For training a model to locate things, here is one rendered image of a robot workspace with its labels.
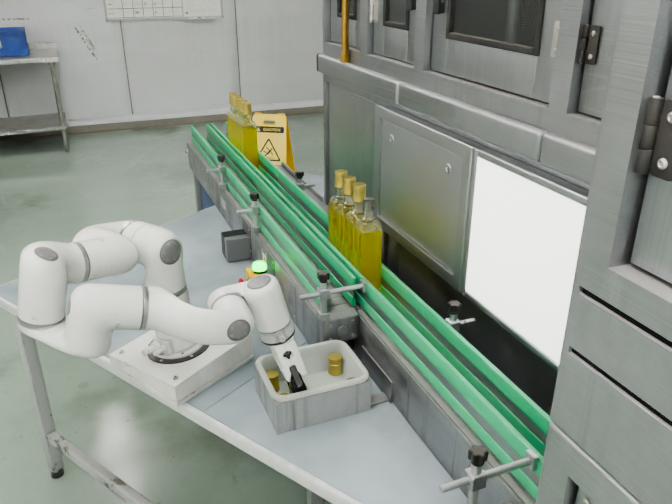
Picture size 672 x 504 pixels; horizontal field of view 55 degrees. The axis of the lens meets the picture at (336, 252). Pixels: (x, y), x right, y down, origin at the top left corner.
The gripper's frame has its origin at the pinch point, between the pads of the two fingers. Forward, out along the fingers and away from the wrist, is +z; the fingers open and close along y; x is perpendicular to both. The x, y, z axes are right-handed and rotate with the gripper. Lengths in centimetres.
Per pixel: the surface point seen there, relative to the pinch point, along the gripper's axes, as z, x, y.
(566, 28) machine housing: -63, -60, -22
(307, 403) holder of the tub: -0.7, -0.1, -7.5
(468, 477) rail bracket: -13, -15, -51
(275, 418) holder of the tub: -0.4, 7.3, -7.0
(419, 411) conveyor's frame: 4.1, -20.2, -18.9
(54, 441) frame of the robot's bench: 43, 75, 80
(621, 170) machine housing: -68, -23, -75
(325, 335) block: -0.9, -11.8, 11.7
